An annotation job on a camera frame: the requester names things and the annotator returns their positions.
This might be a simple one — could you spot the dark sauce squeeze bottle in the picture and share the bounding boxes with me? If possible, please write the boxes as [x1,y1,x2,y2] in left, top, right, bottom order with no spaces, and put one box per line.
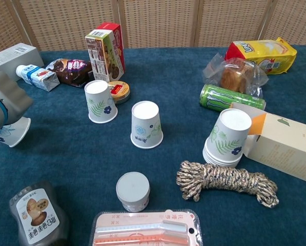
[9,180,70,246]

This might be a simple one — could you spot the bread in clear plastic bag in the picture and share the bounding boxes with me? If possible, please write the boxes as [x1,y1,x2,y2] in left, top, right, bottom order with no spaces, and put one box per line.
[202,53,269,96]

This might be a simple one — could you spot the long grey cardboard box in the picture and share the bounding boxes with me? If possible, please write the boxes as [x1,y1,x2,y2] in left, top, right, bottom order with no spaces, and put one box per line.
[0,43,45,82]

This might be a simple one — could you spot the round red gold tin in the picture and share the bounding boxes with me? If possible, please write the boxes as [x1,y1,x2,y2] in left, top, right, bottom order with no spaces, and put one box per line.
[108,80,131,105]

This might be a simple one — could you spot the blue carpet table cover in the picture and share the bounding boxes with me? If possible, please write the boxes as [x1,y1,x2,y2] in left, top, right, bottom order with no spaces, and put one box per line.
[0,45,306,246]

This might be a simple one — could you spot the green energy drink can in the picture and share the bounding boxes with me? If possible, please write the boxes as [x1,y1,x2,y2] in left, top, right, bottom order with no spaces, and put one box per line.
[199,84,267,111]

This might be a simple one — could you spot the red green cookie box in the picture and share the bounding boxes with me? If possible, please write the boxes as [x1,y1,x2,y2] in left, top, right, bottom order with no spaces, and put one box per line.
[85,22,126,83]

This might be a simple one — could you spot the brown purple snack bag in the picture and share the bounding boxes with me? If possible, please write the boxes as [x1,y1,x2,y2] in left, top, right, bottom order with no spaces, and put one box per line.
[45,58,93,89]

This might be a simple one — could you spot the yellow red snack bag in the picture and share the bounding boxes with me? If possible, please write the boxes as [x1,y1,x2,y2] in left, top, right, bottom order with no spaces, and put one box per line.
[224,37,298,75]

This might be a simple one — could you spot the pink razor blister pack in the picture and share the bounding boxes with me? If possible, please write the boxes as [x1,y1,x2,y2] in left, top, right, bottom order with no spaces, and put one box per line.
[88,209,203,246]

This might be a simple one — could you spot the white cup large blue flower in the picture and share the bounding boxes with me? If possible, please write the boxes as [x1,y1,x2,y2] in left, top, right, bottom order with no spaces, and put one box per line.
[0,117,32,148]

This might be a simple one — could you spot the white cup green fern print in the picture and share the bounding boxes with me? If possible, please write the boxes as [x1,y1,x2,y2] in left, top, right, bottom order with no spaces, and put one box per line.
[84,79,118,124]

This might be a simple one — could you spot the white cup blue round print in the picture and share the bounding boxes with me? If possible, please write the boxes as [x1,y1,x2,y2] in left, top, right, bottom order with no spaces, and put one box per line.
[130,100,164,149]

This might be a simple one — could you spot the beige braided rope bundle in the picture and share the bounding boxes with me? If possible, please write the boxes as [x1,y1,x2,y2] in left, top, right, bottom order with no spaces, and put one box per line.
[176,160,280,208]

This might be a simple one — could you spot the small milk carton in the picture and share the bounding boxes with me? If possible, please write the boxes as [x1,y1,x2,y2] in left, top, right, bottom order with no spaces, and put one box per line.
[15,64,60,92]

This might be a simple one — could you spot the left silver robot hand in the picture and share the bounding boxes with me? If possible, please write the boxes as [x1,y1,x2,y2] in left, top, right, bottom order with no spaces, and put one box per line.
[0,71,34,126]

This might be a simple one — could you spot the paper cups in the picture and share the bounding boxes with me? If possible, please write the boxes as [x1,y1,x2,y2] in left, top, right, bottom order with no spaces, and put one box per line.
[202,108,253,169]

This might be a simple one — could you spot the cream orange carton box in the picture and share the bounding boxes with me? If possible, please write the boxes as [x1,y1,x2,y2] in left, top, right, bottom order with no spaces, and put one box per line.
[231,101,306,185]

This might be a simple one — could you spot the woven bamboo folding screen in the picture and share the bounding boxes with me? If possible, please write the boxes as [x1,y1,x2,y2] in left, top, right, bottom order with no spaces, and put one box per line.
[0,0,306,53]

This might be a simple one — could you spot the white jar with grey lid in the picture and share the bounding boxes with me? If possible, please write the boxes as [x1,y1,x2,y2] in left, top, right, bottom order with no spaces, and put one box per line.
[115,171,151,213]

